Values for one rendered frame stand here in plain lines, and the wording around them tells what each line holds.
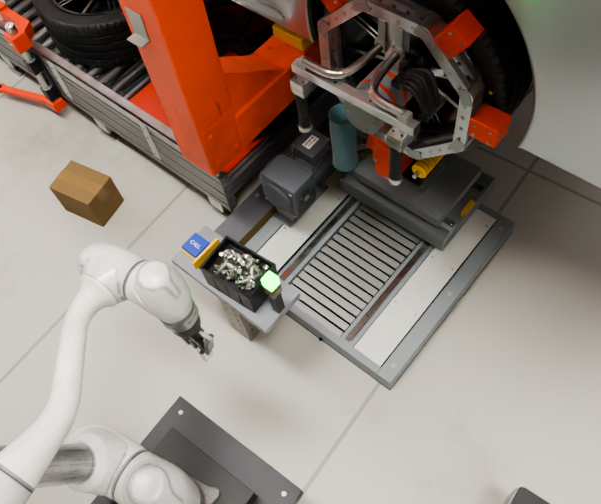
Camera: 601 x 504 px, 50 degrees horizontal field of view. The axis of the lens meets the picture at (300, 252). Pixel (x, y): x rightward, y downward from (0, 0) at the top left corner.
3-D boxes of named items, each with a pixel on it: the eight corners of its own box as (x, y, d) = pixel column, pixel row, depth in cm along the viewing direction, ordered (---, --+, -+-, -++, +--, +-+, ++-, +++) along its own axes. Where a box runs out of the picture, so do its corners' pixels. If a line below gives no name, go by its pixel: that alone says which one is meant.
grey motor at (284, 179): (364, 174, 272) (363, 118, 242) (300, 243, 258) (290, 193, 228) (330, 154, 279) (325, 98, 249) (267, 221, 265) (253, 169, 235)
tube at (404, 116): (448, 80, 174) (452, 50, 165) (406, 125, 168) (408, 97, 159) (394, 54, 181) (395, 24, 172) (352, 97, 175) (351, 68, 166)
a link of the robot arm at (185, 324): (179, 329, 147) (187, 340, 152) (200, 296, 151) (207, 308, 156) (148, 315, 151) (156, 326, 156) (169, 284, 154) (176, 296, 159)
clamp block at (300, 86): (323, 80, 190) (322, 67, 185) (304, 99, 187) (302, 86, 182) (310, 73, 192) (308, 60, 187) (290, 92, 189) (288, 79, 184)
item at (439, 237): (492, 190, 261) (496, 176, 253) (442, 252, 250) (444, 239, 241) (391, 135, 281) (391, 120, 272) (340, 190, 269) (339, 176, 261)
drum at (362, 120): (420, 99, 198) (423, 65, 186) (379, 144, 191) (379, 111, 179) (383, 80, 203) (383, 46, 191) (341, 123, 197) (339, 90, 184)
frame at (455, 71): (468, 170, 208) (496, 38, 161) (457, 184, 205) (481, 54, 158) (336, 98, 229) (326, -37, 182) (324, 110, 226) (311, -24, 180)
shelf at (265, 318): (301, 296, 209) (300, 292, 206) (266, 335, 203) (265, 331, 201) (207, 229, 225) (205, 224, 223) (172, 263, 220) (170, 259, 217)
